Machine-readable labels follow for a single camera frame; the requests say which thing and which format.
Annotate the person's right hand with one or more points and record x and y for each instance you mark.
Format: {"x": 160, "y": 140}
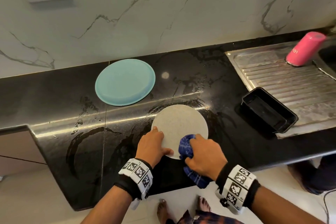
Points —
{"x": 207, "y": 158}

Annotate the teal plate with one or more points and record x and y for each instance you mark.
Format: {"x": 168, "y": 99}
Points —
{"x": 125, "y": 82}

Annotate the red bear cup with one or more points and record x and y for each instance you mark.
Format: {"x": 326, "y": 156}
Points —
{"x": 305, "y": 49}

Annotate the person's left hand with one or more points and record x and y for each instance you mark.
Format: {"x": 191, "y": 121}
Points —
{"x": 152, "y": 150}

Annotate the black plastic tray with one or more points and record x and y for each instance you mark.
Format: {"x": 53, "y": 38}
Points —
{"x": 270, "y": 111}

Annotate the person's right forearm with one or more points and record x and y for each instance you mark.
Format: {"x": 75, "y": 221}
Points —
{"x": 286, "y": 210}

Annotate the left wrist marker band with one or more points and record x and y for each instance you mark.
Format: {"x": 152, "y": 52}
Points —
{"x": 134, "y": 178}

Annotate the steel sink drainboard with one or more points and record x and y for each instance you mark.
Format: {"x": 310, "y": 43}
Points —
{"x": 294, "y": 84}

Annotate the blue orange plaid shirt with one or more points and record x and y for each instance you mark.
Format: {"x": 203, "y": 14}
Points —
{"x": 207, "y": 218}

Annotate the brown lower drawer unit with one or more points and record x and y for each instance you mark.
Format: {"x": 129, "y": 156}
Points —
{"x": 18, "y": 150}

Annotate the person's right foot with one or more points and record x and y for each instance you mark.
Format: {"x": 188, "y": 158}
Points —
{"x": 203, "y": 204}

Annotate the wrist marker band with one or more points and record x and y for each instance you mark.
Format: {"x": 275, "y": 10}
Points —
{"x": 134, "y": 178}
{"x": 237, "y": 187}

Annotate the person's left foot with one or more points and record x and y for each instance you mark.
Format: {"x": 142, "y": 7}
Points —
{"x": 162, "y": 211}

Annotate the speckled white plate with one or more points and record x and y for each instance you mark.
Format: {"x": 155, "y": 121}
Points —
{"x": 178, "y": 121}

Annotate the person's left forearm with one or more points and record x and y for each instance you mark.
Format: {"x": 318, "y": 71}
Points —
{"x": 107, "y": 210}

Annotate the right wrist marker band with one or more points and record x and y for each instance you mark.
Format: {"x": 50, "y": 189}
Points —
{"x": 237, "y": 187}

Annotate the blue striped cloth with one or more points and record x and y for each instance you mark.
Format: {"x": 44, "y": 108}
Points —
{"x": 185, "y": 146}

